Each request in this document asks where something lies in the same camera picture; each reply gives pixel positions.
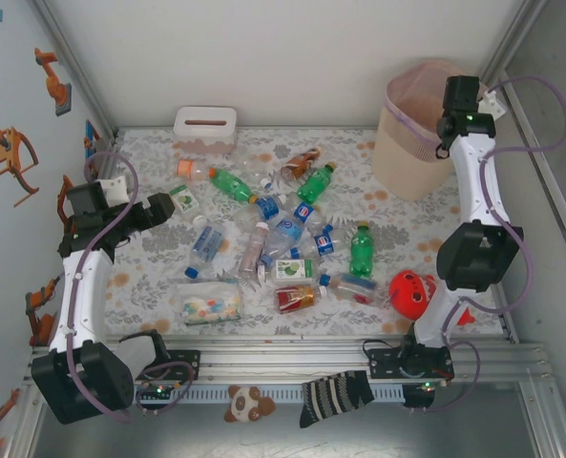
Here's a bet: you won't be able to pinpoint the clear bottle orange cap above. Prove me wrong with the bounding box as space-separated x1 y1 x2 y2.
176 158 217 181

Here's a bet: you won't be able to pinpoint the clear water bottle blue cap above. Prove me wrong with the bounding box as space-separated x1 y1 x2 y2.
184 219 227 281

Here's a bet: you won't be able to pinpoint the green Sprite bottle yellow cap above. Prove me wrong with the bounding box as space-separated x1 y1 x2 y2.
348 219 377 279
295 161 337 204
208 166 260 204

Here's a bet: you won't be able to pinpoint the beige slatted plastic bin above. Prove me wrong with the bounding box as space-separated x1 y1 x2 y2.
371 57 484 202

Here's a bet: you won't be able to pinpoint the pink bottle white cap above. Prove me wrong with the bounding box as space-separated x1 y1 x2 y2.
237 221 270 277

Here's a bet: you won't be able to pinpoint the crushed clear bottle blue label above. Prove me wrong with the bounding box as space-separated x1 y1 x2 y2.
237 194 283 229

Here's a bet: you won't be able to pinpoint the clear unlabelled bottle white cap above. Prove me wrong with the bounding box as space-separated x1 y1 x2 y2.
239 156 283 190

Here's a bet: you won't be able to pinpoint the clear water bottle blue label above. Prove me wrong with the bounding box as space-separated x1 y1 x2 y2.
262 214 307 261

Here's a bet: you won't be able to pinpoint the clear bottle green lime label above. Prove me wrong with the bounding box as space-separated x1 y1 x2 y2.
257 257 323 286

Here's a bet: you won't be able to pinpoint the clear Pepsi bottle blue label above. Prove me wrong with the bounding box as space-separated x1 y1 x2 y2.
291 227 350 261
277 193 329 229

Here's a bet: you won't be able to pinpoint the brown tea bottle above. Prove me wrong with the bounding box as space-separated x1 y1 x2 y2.
280 145 324 183

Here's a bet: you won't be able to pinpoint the clear bottle red flower label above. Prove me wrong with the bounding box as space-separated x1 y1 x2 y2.
319 272 389 306

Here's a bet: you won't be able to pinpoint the green white juice carton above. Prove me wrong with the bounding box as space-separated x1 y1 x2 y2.
168 184 200 214

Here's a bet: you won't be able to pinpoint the pink waste basket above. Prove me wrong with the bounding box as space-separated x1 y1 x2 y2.
386 57 482 147

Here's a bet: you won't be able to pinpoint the white tissue box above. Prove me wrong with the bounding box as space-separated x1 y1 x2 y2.
173 105 239 155

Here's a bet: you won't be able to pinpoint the clear zip bag colourful pieces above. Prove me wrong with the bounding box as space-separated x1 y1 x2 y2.
175 280 243 326

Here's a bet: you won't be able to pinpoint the floral table cloth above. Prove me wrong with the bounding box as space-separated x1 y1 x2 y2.
98 126 513 338

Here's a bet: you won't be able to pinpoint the small circuit board green LED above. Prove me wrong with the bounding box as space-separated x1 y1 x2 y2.
136 381 178 400
409 379 449 395

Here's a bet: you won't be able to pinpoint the red plush toy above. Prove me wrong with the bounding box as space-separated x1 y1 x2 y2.
388 269 475 328

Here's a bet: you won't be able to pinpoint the panda plush toy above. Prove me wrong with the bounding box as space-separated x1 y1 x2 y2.
222 384 277 425

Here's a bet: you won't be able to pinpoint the black white striped sock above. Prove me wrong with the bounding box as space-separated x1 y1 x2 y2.
299 369 375 429

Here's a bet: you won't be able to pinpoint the blue orange wall sticker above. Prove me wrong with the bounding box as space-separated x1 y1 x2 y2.
82 118 104 185

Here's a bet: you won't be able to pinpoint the orange grey claw wall sticker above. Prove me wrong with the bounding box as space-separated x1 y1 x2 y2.
0 126 41 208

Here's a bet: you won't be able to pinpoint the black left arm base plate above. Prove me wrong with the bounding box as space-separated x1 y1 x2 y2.
160 348 201 383

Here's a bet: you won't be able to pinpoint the aluminium extrusion frame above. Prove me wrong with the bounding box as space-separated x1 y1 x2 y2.
5 0 566 458

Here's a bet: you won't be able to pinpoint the white slotted cable duct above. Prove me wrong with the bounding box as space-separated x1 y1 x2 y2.
43 385 406 403

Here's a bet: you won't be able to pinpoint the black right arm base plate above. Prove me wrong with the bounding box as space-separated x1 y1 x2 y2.
367 345 455 383

